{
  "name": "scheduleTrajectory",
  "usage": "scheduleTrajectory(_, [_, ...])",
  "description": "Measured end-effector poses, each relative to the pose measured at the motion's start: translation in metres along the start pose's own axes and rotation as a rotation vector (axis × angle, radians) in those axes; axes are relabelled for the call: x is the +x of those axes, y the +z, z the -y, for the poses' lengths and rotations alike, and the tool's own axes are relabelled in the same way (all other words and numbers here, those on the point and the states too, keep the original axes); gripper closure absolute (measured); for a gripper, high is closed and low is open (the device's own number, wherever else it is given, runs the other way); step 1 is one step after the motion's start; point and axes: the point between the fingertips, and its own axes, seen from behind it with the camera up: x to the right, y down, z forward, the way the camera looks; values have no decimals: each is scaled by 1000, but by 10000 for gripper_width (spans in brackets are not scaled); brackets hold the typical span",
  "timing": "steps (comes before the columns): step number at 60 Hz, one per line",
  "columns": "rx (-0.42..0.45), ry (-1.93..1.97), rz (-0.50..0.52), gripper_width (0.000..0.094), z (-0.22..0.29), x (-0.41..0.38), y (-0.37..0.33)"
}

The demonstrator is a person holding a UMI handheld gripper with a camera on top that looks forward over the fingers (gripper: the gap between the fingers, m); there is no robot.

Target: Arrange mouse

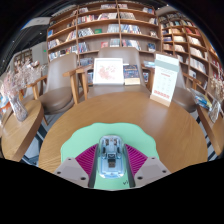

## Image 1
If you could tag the beige upholstered chair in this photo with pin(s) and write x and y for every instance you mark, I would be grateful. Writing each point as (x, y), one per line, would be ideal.
(60, 83)
(185, 96)

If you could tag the white framed pink picture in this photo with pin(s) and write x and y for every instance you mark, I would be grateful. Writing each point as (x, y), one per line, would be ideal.
(108, 71)

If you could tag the vase of pink dried flowers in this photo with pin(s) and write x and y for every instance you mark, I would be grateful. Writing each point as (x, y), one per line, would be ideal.
(18, 108)

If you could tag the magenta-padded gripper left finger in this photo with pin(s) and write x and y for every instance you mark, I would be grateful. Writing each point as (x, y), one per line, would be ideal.
(86, 161)

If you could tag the transparent computer mouse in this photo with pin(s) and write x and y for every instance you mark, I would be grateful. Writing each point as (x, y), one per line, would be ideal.
(111, 156)

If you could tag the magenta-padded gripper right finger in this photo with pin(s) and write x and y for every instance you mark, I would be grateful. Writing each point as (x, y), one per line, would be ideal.
(136, 161)

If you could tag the round wooden side table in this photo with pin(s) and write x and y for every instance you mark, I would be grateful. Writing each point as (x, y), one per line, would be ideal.
(213, 130)
(23, 133)

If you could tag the green blob-shaped mouse pad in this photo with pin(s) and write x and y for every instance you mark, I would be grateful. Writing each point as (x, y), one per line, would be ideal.
(83, 140)

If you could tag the dark cover book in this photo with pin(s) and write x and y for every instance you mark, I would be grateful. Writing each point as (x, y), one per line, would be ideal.
(131, 74)

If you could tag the wide wooden bookshelf unit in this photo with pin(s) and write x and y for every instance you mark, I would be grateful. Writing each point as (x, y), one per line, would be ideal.
(100, 30)

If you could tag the stack of teal books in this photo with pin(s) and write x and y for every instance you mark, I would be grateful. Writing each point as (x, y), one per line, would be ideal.
(149, 64)

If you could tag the beige chair with wooden arms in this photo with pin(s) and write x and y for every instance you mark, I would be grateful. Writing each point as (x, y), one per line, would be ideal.
(116, 53)

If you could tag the small distant wooden bookshelf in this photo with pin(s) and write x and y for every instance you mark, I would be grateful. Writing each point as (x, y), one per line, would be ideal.
(23, 58)

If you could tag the white sign on wooden base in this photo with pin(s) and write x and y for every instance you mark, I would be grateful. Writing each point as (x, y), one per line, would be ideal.
(165, 80)

